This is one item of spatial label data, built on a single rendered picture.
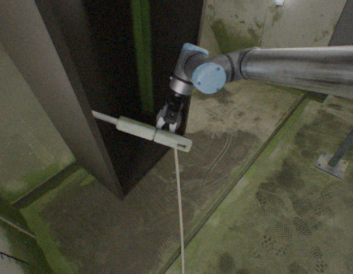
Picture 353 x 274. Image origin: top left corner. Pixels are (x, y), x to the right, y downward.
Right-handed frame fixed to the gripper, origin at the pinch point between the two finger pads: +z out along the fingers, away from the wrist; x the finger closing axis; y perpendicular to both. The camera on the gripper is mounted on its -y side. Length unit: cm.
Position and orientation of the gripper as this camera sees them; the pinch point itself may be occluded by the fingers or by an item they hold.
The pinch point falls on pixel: (162, 135)
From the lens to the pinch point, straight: 87.3
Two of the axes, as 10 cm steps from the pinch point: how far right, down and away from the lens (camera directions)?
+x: -9.3, -3.4, -1.3
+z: -3.6, 8.0, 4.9
